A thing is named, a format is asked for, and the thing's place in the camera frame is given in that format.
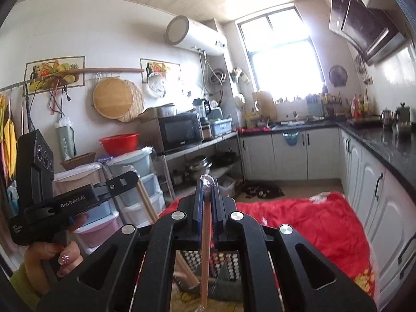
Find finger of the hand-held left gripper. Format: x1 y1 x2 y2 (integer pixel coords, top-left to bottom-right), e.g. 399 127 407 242
93 170 140 199

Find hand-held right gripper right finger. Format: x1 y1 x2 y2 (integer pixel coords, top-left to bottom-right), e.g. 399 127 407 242
211 185 380 312

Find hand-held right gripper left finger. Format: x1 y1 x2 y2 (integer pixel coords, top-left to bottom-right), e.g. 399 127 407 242
36 179 207 312

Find chopsticks pair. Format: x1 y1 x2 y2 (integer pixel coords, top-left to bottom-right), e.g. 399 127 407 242
199 174 217 311
136 176 199 290

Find black perforated utensil holder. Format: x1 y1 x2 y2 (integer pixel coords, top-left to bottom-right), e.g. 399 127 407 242
174 250 243 300

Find person's left forearm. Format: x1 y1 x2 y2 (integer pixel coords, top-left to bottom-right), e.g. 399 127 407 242
9 263 44 311

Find person's left hand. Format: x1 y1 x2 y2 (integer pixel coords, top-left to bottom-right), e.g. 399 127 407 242
24 214 89 296

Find blue white drawer tower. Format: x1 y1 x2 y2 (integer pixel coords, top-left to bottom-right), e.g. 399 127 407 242
105 150 167 225

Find red plastic basin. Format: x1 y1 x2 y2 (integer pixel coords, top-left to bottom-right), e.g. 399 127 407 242
99 133 140 157

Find yellow hanging cloth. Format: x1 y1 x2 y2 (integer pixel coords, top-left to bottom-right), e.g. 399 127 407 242
0 96 18 178

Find bottle in plastic bag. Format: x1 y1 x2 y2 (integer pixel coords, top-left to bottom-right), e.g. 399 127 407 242
55 116 77 160

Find woven basket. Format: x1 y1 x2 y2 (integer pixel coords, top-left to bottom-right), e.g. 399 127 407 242
60 152 97 171

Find beige blue pink drawer tower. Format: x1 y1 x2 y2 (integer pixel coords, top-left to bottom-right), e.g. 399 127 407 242
53 162 121 248

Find red floral blanket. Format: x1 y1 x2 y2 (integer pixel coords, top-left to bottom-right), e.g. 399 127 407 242
159 191 375 301

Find dark pile on floor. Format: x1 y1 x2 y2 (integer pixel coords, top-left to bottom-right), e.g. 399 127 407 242
242 181 285 199

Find black microwave oven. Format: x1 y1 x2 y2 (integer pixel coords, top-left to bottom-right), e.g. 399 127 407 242
157 112 204 154

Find steel cooking pot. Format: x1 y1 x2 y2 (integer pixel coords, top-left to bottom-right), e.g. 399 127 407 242
185 155 212 178

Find white storage box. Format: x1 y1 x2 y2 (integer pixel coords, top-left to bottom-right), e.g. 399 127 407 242
216 175 237 198

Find round woven mat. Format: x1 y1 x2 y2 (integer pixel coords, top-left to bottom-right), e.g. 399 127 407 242
116 79 145 123

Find round bamboo board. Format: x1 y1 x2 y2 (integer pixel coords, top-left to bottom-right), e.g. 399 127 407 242
92 77 134 119

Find metal shelf rack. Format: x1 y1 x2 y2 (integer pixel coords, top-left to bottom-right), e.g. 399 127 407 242
155 131 245 199

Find white hanging colander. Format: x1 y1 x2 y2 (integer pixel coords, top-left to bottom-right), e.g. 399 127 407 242
147 71 168 99

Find dark wok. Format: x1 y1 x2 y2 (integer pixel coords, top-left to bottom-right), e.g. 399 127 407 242
212 151 238 165

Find blender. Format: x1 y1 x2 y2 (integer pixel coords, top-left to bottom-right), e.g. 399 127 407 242
192 98 212 121

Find wooden rolling pin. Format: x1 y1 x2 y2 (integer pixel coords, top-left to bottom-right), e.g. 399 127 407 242
66 67 145 74

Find light blue dish box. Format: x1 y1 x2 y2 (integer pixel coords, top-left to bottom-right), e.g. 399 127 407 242
208 118 233 138

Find white lower kitchen cabinets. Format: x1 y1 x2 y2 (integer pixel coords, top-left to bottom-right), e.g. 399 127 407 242
238 126 416 301

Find beige cutting board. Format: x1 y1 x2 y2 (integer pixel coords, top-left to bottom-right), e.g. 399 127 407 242
252 90 277 121

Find white water heater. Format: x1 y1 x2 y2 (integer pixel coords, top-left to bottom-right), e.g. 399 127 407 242
164 15 228 57

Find black kitchen countertop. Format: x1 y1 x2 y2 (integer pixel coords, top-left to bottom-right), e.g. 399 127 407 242
237 120 416 199

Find seasoning bottles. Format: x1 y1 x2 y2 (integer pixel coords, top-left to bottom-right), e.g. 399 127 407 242
350 94 369 118

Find steel teapot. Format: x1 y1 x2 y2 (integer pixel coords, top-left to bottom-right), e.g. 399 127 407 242
380 107 396 129

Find dark kettle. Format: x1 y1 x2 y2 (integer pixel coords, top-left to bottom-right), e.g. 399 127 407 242
394 102 414 131

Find kitchen window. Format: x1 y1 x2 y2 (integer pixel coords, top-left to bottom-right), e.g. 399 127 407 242
237 4 326 94

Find hanging steel ladles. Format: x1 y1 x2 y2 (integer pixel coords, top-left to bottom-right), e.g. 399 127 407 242
354 55 374 86

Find black range hood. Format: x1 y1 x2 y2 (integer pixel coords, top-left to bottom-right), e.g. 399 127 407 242
328 0 409 66

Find hanging cables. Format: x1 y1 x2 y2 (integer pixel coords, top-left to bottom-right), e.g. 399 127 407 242
22 81 75 132

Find large fruit wall picture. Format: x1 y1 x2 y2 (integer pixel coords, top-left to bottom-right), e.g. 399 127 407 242
25 55 86 96

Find small fruit wall picture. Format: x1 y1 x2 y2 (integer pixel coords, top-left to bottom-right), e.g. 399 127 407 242
140 58 180 84

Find coiled hose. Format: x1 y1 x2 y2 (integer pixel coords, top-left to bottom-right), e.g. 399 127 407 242
209 68 227 84

